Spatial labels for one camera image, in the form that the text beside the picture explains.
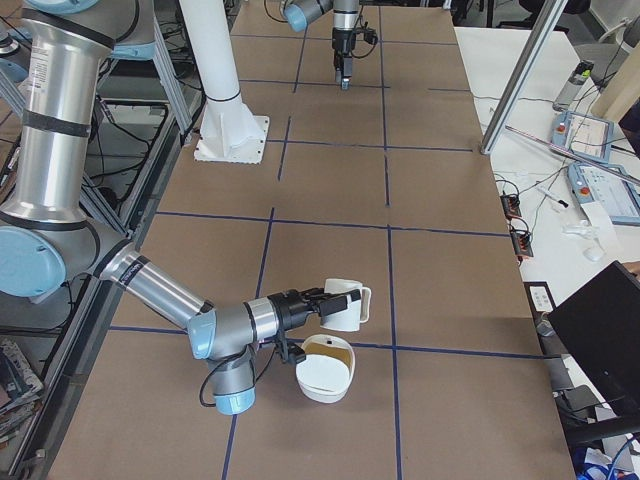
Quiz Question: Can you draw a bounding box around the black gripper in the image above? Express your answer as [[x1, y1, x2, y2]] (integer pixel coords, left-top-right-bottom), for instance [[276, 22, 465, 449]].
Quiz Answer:
[[268, 287, 361, 332], [332, 28, 356, 91]]

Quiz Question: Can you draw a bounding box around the stack of books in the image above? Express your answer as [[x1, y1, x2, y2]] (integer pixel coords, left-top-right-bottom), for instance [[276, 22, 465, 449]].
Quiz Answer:
[[1, 337, 44, 445]]

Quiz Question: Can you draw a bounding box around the aluminium frame post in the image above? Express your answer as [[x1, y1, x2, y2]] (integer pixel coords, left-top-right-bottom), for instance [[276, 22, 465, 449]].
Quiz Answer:
[[480, 0, 568, 155]]

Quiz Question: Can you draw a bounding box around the aluminium frame rack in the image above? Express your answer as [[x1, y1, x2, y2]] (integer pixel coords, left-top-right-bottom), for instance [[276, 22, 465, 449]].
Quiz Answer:
[[1, 7, 202, 479]]

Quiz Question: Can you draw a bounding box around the black laptop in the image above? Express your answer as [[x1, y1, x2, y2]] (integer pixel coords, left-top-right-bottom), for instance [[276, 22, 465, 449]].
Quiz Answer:
[[548, 261, 639, 415]]

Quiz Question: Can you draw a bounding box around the white pedestal column base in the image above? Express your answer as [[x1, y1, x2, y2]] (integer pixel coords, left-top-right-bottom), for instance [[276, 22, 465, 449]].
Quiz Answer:
[[180, 0, 270, 164]]

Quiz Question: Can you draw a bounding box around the near teach pendant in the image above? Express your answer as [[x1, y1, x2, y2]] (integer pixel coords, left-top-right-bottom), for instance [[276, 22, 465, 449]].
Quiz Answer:
[[567, 163, 639, 226]]

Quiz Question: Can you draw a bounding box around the orange circuit board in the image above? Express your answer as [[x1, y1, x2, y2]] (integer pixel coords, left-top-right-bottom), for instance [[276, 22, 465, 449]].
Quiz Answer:
[[500, 194, 522, 220], [509, 228, 534, 261]]

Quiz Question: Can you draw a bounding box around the teach pendant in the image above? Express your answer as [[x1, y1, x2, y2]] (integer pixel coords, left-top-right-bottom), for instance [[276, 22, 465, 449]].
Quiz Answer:
[[567, 163, 639, 226], [551, 111, 614, 164]]

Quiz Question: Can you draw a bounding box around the far teach pendant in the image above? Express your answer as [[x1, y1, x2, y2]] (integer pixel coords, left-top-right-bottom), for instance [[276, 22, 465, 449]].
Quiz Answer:
[[551, 111, 614, 164]]

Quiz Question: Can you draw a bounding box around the white oval bowl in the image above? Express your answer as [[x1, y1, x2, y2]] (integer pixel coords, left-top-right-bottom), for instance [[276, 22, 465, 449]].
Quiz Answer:
[[296, 334, 356, 404]]

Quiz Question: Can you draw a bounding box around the white ribbed mug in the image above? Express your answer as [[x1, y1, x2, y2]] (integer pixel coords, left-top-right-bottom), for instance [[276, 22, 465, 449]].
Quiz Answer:
[[319, 278, 373, 333]]

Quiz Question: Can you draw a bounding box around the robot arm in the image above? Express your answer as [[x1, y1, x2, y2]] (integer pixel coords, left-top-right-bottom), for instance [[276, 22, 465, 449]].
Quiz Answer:
[[283, 0, 360, 90], [1, 1, 361, 415]]

